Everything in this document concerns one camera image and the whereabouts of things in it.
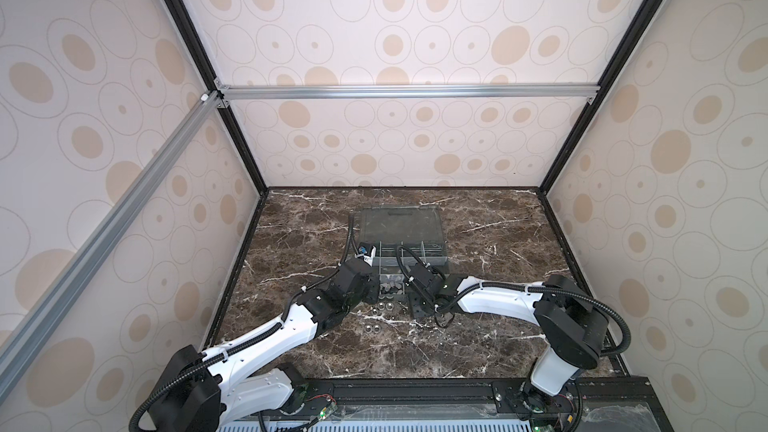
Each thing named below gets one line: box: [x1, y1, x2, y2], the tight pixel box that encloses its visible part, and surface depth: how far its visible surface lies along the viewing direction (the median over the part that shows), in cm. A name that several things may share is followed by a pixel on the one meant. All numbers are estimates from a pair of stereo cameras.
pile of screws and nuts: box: [363, 276, 409, 334], surface depth 89 cm
